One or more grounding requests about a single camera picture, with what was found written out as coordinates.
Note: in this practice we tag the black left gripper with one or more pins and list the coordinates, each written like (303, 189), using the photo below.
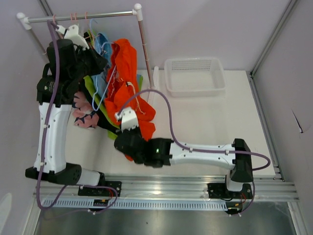
(76, 50)

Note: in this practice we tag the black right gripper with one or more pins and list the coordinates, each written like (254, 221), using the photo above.
(134, 129)

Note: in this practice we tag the black shorts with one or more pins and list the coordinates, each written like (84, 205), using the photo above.
(90, 98)

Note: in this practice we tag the light blue shorts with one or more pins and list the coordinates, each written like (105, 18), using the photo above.
(103, 48)

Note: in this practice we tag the lime green shorts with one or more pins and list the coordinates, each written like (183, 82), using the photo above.
(97, 107)

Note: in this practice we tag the orange shorts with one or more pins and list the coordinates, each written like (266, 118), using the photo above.
(123, 84)

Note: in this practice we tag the blue wire hanger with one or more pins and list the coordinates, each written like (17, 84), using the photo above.
(93, 104)

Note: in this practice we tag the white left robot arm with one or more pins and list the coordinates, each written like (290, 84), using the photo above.
(68, 64)

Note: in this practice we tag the pink patterned shorts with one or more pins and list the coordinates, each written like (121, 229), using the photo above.
(84, 115)

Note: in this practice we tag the metal clothes rack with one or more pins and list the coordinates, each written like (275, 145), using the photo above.
(136, 11)

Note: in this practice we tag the white plastic basket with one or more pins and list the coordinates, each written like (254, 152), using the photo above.
(195, 77)

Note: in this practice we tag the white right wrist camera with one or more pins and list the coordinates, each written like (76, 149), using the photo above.
(128, 118)

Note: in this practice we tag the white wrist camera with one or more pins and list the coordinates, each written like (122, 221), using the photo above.
(72, 33)
(128, 118)

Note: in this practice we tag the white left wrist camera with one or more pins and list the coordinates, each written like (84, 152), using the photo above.
(72, 33)

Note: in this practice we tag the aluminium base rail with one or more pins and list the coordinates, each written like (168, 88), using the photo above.
(195, 188)

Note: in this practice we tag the white slotted cable duct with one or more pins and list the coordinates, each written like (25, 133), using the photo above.
(202, 205)

